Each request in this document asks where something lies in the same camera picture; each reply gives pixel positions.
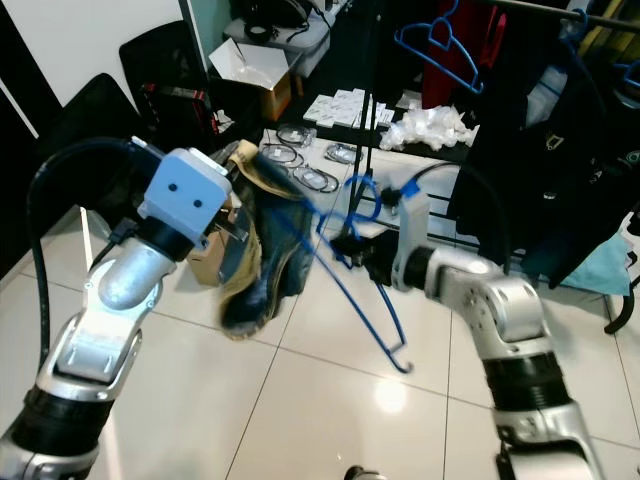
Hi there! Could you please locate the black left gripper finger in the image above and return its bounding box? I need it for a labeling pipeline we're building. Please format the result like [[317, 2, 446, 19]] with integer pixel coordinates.
[[263, 158, 323, 215]]

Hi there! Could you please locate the blue plastic hanger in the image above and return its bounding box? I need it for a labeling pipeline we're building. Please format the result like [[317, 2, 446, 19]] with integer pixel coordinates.
[[275, 172, 416, 376], [395, 15, 486, 93], [565, 5, 596, 41]]

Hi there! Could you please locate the pile of white packets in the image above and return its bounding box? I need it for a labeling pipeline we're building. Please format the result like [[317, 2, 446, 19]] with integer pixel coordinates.
[[305, 90, 391, 129]]

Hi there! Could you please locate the black clothes rack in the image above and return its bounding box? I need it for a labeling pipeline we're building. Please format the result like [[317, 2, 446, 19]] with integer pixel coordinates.
[[345, 0, 640, 336]]

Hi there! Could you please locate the open brown cardboard box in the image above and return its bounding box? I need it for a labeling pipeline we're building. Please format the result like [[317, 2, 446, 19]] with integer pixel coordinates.
[[210, 40, 296, 123]]

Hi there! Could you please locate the heap of white plastic bags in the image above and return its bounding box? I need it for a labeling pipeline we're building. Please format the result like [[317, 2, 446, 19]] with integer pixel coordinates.
[[380, 105, 479, 151]]

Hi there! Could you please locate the dark navy jacket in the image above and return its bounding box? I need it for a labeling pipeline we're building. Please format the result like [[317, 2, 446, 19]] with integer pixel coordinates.
[[450, 40, 611, 281]]

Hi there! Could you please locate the red and black box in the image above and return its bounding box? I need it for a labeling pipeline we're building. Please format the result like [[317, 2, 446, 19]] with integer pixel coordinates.
[[140, 85, 211, 121]]

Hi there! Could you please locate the plain black bag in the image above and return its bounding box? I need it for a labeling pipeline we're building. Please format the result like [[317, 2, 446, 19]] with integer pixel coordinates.
[[120, 25, 206, 101], [40, 72, 151, 201]]

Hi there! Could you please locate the white shirt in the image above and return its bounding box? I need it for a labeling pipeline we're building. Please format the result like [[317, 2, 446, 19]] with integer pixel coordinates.
[[525, 65, 566, 126]]

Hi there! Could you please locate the red garment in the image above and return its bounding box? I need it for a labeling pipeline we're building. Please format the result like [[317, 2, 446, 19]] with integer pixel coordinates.
[[420, 0, 509, 111]]

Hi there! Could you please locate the bagged black cable coil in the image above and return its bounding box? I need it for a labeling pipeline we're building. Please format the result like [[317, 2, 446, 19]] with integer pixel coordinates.
[[325, 143, 366, 166], [290, 165, 346, 196], [275, 125, 316, 149]]

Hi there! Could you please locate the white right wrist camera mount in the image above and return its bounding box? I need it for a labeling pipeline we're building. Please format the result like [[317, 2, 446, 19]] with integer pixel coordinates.
[[390, 175, 433, 288]]

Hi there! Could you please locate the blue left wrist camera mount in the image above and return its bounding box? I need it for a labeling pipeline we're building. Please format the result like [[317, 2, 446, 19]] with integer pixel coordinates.
[[138, 148, 236, 251]]

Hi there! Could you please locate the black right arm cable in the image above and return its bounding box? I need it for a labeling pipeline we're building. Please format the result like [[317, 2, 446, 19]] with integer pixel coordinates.
[[420, 160, 511, 266]]

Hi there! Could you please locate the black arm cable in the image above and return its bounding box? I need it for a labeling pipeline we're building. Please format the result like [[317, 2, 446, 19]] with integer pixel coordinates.
[[30, 135, 161, 346], [420, 160, 511, 266]]

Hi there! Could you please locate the black cable bundle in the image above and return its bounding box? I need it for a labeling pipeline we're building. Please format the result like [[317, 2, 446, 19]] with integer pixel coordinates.
[[240, 0, 321, 46]]

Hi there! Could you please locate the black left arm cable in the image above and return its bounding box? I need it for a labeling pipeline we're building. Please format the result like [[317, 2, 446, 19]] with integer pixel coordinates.
[[30, 135, 161, 346]]

